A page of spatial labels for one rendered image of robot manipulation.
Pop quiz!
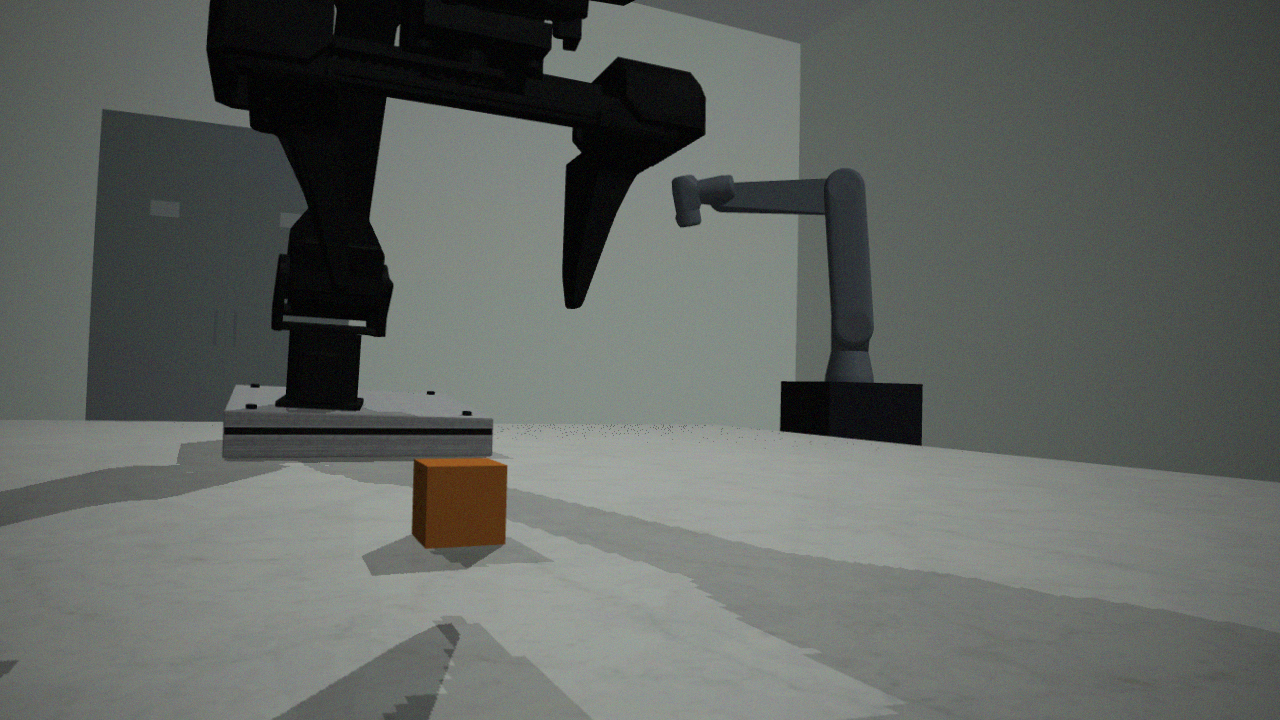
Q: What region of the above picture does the brown block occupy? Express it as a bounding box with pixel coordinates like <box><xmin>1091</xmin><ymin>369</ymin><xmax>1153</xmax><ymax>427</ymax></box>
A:
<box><xmin>412</xmin><ymin>457</ymin><xmax>507</xmax><ymax>550</ymax></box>

